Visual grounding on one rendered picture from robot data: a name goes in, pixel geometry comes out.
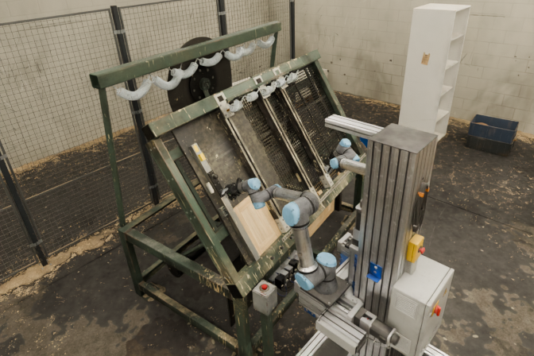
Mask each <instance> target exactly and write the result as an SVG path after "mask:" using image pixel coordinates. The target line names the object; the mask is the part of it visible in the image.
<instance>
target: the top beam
mask: <svg viewBox="0 0 534 356"><path fill-rule="evenodd" d="M320 58H321V55H320V54H319V51H318V49H316V50H313V51H311V52H309V53H306V54H304V55H302V56H299V57H297V58H295V59H294V60H290V61H289V62H286V63H284V64H282V65H279V66H277V67H275V68H278V67H279V69H280V70H281V73H282V72H285V71H287V70H288V69H290V68H294V67H295V66H297V65H299V64H302V63H303V64H304V65H303V66H301V67H299V68H297V69H295V70H293V71H296V70H298V69H300V68H302V67H304V66H306V65H308V64H310V63H312V62H314V61H316V60H318V59H320ZM273 69H274V68H272V69H270V70H268V71H267V72H263V73H261V74H260V76H261V78H262V79H263V81H265V80H267V79H270V78H272V77H274V76H275V75H274V74H273V71H272V70H273ZM257 76H259V75H256V76H254V77H252V78H250V79H248V80H245V81H243V82H241V83H238V84H236V85H234V86H233V87H229V88H227V89H225V90H223V91H220V92H218V93H216V94H214V95H217V94H219V93H221V92H223V94H224V95H225V97H226V99H228V98H229V97H231V96H233V95H236V94H237V93H240V92H242V91H244V90H246V89H248V88H250V87H253V86H255V85H256V84H255V82H254V81H253V78H255V77H257ZM257 89H258V88H255V89H253V90H251V91H248V92H246V93H245V94H243V95H240V96H239V98H241V97H242V96H244V95H247V94H249V93H250V92H252V91H255V90H257ZM214 95H211V96H209V97H207V98H205V99H202V100H200V101H198V102H196V103H193V104H191V105H189V106H186V107H184V108H182V109H180V110H177V111H175V112H173V113H171V114H168V115H166V116H164V117H162V118H159V119H157V120H155V121H153V122H150V123H148V124H147V125H145V126H143V127H142V128H141V130H142V131H143V133H144V135H145V136H146V138H147V140H148V141H152V140H153V139H154V138H156V137H160V136H162V135H164V134H166V133H168V132H170V131H172V130H174V129H176V128H179V127H181V126H183V125H185V124H187V123H189V122H191V121H193V120H195V119H197V118H199V117H201V116H203V115H205V114H208V113H210V112H212V111H213V110H216V109H218V108H219V105H218V104H217V102H216V101H215V98H214Z"/></svg>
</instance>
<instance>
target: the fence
mask: <svg viewBox="0 0 534 356"><path fill-rule="evenodd" d="M194 145H196V146H197V147H198V149H199V146H198V145H197V143H195V144H194ZM194 145H191V146H189V147H188V148H189V149H190V151H191V152H192V155H193V157H194V158H195V160H196V162H197V164H198V165H199V167H200V169H201V170H202V172H203V174H204V176H205V177H206V179H207V182H209V183H210V185H211V186H212V188H213V189H214V194H215V195H216V197H217V199H218V201H219V202H220V204H221V206H224V207H225V208H226V210H227V212H228V215H227V217H228V219H229V220H230V222H231V224H232V226H233V227H234V229H235V231H236V232H237V234H238V236H239V237H240V239H241V241H242V244H243V245H244V247H245V248H246V250H247V252H248V254H249V255H250V257H251V259H252V261H257V260H258V259H259V258H260V255H259V254H258V252H257V250H256V248H255V247H254V245H253V243H252V242H251V240H250V237H249V235H248V234H247V233H246V230H245V228H244V227H243V225H242V223H241V222H240V220H239V218H238V216H237V215H236V213H235V211H234V209H233V207H232V206H231V204H230V202H229V200H228V198H226V199H225V197H226V195H224V196H223V197H222V198H221V197H220V195H219V194H218V192H217V190H216V189H215V186H214V185H213V183H212V182H211V179H210V177H209V176H208V173H209V172H210V171H211V168H210V166H209V164H208V163H207V161H206V160H204V161H201V160H200V159H199V156H198V155H199V154H201V153H202V152H201V150H200V149H199V152H196V151H195V149H194V147H193V146H194Z"/></svg>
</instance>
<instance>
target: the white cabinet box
mask: <svg viewBox="0 0 534 356"><path fill-rule="evenodd" d="M470 7H471V5H455V4H439V3H430V4H427V5H424V6H419V7H416V8H413V14H412V25H411V32H410V38H409V44H408V56H407V62H406V69H405V75H404V86H403V93H402V99H401V105H400V117H399V123H398V125H400V126H406V127H409V128H413V129H415V130H421V131H424V132H428V133H431V134H436V135H439V136H438V141H439V140H440V139H441V138H442V137H444V136H445V134H446V132H447V124H448V120H449V115H450V111H451V104H452V99H453V95H454V91H455V84H456V79H457V75H458V71H459V63H460V59H461V55H462V47H463V43H464V39H465V35H466V27H467V23H468V19H469V14H470ZM438 141H437V142H438Z"/></svg>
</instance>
